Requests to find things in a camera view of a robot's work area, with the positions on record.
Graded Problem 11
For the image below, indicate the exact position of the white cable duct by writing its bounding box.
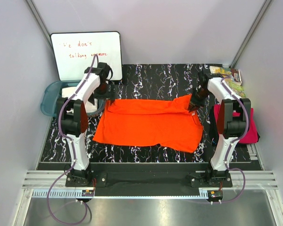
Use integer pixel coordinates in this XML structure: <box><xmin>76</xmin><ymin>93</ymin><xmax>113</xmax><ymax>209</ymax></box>
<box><xmin>32</xmin><ymin>189</ymin><xmax>91</xmax><ymax>199</ymax></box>

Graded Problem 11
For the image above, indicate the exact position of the left connector box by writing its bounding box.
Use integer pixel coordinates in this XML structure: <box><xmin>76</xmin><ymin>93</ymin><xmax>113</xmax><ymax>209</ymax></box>
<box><xmin>82</xmin><ymin>189</ymin><xmax>95</xmax><ymax>197</ymax></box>

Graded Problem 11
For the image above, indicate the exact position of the yellow paperback book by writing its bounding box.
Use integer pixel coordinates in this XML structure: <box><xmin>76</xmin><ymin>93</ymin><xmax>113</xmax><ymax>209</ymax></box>
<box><xmin>208</xmin><ymin>65</ymin><xmax>243</xmax><ymax>86</ymax></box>

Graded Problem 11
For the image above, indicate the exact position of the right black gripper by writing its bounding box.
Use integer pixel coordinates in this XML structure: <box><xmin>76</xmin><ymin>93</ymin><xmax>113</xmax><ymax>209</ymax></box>
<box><xmin>187</xmin><ymin>88</ymin><xmax>211</xmax><ymax>113</ymax></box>

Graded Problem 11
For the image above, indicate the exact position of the right connector box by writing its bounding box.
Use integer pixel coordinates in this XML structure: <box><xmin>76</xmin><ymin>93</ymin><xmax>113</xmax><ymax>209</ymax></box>
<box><xmin>208</xmin><ymin>190</ymin><xmax>223</xmax><ymax>204</ymax></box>

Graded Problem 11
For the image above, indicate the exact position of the connector box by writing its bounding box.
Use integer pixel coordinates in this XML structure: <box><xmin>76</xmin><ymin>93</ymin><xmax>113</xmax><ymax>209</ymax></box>
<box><xmin>208</xmin><ymin>190</ymin><xmax>223</xmax><ymax>204</ymax></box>
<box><xmin>82</xmin><ymin>189</ymin><xmax>95</xmax><ymax>197</ymax></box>

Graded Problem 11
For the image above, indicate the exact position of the purple cable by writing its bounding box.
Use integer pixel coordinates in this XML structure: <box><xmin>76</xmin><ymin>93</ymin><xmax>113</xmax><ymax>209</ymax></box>
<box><xmin>187</xmin><ymin>73</ymin><xmax>250</xmax><ymax>203</ymax></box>
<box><xmin>46</xmin><ymin>53</ymin><xmax>100</xmax><ymax>224</ymax></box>

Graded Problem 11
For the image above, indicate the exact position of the white whiteboard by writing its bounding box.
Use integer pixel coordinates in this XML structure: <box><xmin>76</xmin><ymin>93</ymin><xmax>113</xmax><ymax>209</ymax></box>
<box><xmin>50</xmin><ymin>31</ymin><xmax>123</xmax><ymax>81</ymax></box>

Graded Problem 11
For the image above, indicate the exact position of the white t shirt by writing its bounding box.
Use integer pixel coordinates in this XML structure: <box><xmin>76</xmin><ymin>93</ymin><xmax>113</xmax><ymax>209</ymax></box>
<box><xmin>62</xmin><ymin>87</ymin><xmax>98</xmax><ymax>113</ymax></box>

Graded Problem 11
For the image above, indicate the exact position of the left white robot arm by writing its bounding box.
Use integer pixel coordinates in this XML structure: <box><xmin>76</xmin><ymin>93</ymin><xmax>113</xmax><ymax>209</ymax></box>
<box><xmin>56</xmin><ymin>62</ymin><xmax>116</xmax><ymax>186</ymax></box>

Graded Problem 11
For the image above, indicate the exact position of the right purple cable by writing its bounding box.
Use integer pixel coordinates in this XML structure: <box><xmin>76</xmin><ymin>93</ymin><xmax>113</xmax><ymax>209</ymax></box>
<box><xmin>187</xmin><ymin>73</ymin><xmax>250</xmax><ymax>203</ymax></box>

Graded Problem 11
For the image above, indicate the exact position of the orange t shirt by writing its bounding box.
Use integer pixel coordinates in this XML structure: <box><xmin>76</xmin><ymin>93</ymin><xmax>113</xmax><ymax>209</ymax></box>
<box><xmin>93</xmin><ymin>95</ymin><xmax>203</xmax><ymax>153</ymax></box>

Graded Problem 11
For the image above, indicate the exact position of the teal plastic bin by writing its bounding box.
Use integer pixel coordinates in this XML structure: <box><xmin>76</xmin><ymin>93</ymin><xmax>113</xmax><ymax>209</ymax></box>
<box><xmin>40</xmin><ymin>80</ymin><xmax>105</xmax><ymax>117</ymax></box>

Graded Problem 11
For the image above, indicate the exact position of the magenta folded t shirt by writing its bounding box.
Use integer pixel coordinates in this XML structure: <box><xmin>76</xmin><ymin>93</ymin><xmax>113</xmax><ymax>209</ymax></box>
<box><xmin>213</xmin><ymin>103</ymin><xmax>259</xmax><ymax>145</ymax></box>

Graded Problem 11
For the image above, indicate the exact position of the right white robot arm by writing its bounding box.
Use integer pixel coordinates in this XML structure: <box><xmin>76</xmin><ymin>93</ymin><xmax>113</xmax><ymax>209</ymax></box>
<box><xmin>188</xmin><ymin>69</ymin><xmax>251</xmax><ymax>187</ymax></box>

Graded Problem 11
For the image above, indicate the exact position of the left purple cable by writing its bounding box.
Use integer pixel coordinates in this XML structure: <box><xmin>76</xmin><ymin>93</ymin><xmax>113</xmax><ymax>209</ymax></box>
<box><xmin>46</xmin><ymin>53</ymin><xmax>100</xmax><ymax>224</ymax></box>

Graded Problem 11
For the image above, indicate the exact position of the green paperback book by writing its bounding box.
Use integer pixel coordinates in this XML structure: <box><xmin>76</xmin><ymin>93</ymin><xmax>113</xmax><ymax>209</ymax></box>
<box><xmin>227</xmin><ymin>81</ymin><xmax>246</xmax><ymax>98</ymax></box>

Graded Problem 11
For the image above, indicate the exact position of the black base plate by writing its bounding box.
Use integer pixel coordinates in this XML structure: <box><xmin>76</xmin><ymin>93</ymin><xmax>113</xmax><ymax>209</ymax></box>
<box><xmin>66</xmin><ymin>163</ymin><xmax>233</xmax><ymax>198</ymax></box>

